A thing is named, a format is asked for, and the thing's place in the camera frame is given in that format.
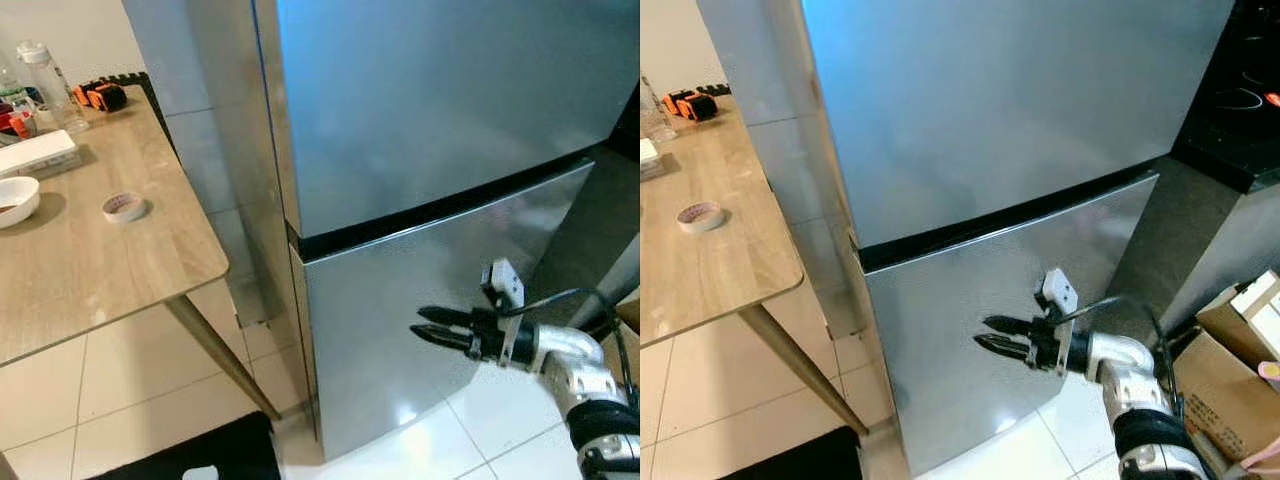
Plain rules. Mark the white rectangular box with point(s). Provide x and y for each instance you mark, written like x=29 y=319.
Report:
x=40 y=152
x=648 y=153

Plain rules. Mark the black rug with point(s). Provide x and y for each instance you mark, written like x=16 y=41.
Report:
x=200 y=450
x=800 y=455

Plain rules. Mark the brown cardboard box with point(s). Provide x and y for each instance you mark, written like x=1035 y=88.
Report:
x=1225 y=400

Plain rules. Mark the black foam mat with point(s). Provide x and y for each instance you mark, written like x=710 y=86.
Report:
x=140 y=85

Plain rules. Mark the grey fridge door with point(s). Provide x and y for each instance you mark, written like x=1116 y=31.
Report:
x=390 y=330
x=940 y=350

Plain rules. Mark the grey steel fridge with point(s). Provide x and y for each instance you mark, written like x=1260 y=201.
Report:
x=1000 y=110
x=430 y=100

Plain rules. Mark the orange black device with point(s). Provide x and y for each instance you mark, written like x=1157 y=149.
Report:
x=105 y=97
x=695 y=105

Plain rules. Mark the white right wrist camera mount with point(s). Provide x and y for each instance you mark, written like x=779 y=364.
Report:
x=1060 y=290
x=503 y=282

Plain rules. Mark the tape roll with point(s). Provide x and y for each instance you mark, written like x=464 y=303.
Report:
x=122 y=212
x=700 y=224

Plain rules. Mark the red white bowl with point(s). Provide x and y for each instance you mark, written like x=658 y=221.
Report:
x=12 y=122

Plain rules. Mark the pink plastic object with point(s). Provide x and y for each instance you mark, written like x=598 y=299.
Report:
x=1268 y=372

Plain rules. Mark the clear water bottle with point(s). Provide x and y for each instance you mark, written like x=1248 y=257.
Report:
x=42 y=85
x=660 y=110

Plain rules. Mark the black kitchen counter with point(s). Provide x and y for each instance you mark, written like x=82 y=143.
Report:
x=628 y=125
x=1235 y=90

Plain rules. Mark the wooden table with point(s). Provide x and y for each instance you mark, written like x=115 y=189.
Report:
x=710 y=270
x=90 y=250

